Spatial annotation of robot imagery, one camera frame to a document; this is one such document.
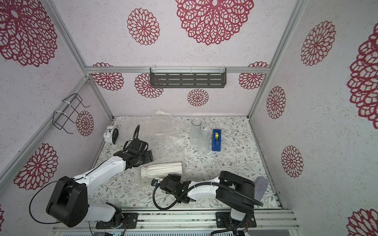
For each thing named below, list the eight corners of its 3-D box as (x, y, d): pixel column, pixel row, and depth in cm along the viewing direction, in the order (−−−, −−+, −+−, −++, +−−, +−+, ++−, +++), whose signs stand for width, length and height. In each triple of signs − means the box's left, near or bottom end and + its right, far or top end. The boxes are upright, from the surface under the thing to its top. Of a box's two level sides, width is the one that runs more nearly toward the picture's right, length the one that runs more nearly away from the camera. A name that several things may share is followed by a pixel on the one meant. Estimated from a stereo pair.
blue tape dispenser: (211, 150, 103) (212, 145, 97) (212, 134, 112) (213, 128, 106) (219, 151, 102) (221, 146, 97) (219, 135, 111) (221, 129, 106)
